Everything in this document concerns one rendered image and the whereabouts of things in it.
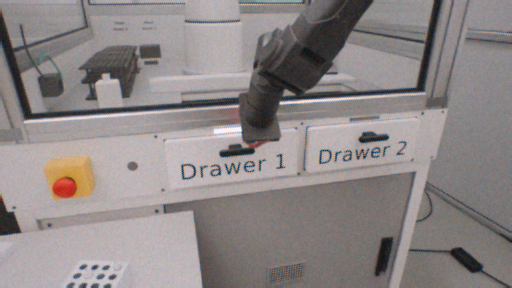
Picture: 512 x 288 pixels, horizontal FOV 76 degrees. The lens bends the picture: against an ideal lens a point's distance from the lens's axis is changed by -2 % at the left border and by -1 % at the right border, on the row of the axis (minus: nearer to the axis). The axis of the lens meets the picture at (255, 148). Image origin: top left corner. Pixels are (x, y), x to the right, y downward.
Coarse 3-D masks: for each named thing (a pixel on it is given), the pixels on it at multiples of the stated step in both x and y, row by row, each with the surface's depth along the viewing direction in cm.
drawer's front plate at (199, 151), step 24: (168, 144) 67; (192, 144) 68; (216, 144) 69; (240, 144) 70; (264, 144) 72; (288, 144) 73; (168, 168) 69; (192, 168) 70; (216, 168) 71; (240, 168) 73; (264, 168) 74; (288, 168) 76
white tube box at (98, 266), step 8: (80, 264) 53; (88, 264) 53; (96, 264) 54; (104, 264) 53; (112, 264) 54; (128, 264) 54; (72, 272) 52; (80, 272) 52; (96, 272) 52; (104, 272) 52; (112, 272) 52; (120, 272) 52; (128, 272) 54; (72, 280) 50; (80, 280) 50; (88, 280) 50; (96, 280) 50; (104, 280) 50; (112, 280) 50; (120, 280) 51; (128, 280) 54
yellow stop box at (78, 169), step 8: (56, 160) 63; (64, 160) 63; (72, 160) 63; (80, 160) 63; (88, 160) 65; (48, 168) 60; (56, 168) 60; (64, 168) 61; (72, 168) 61; (80, 168) 61; (88, 168) 64; (48, 176) 61; (56, 176) 61; (64, 176) 61; (72, 176) 62; (80, 176) 62; (88, 176) 64; (48, 184) 61; (80, 184) 63; (88, 184) 63; (80, 192) 63; (88, 192) 64
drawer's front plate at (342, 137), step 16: (320, 128) 74; (336, 128) 74; (352, 128) 75; (368, 128) 77; (384, 128) 78; (400, 128) 79; (416, 128) 80; (320, 144) 75; (336, 144) 76; (352, 144) 77; (368, 144) 78; (384, 144) 80; (400, 144) 81; (352, 160) 79; (368, 160) 80; (384, 160) 82; (400, 160) 83
